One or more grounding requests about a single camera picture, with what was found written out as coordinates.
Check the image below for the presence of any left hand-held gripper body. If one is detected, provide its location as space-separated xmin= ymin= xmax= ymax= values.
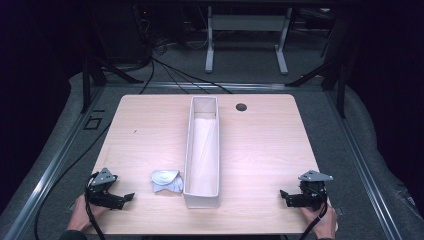
xmin=86 ymin=167 xmax=125 ymax=211

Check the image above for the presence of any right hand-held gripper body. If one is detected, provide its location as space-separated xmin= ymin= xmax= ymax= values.
xmin=293 ymin=169 xmax=334 ymax=212

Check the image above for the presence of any light blue cloth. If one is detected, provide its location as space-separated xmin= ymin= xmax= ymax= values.
xmin=150 ymin=169 xmax=185 ymax=194

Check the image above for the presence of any long white storage box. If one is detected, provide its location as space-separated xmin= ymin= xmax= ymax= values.
xmin=182 ymin=95 xmax=222 ymax=210

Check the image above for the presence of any person's right hand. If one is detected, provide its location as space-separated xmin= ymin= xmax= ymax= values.
xmin=300 ymin=197 xmax=339 ymax=240

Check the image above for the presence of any person's left hand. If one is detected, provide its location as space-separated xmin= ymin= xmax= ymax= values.
xmin=67 ymin=194 xmax=112 ymax=232

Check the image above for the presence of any black metal stand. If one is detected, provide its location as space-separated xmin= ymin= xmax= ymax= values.
xmin=285 ymin=54 xmax=348 ymax=119
xmin=81 ymin=53 xmax=145 ymax=114

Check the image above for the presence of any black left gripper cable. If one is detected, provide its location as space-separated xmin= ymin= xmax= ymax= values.
xmin=84 ymin=171 xmax=107 ymax=240

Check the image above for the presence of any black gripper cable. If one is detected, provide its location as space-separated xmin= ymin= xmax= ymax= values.
xmin=84 ymin=171 xmax=107 ymax=240
xmin=298 ymin=186 xmax=329 ymax=240

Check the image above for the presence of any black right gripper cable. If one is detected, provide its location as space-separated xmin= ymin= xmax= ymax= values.
xmin=298 ymin=186 xmax=329 ymax=240

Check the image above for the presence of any silver metal floor rail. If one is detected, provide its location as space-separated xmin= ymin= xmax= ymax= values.
xmin=326 ymin=90 xmax=403 ymax=240
xmin=2 ymin=87 xmax=105 ymax=240

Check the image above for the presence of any bundle of black floor cables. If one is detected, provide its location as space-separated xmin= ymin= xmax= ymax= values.
xmin=138 ymin=36 xmax=234 ymax=96

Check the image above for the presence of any grey metal table frame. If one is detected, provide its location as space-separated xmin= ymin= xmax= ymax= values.
xmin=204 ymin=5 xmax=294 ymax=76

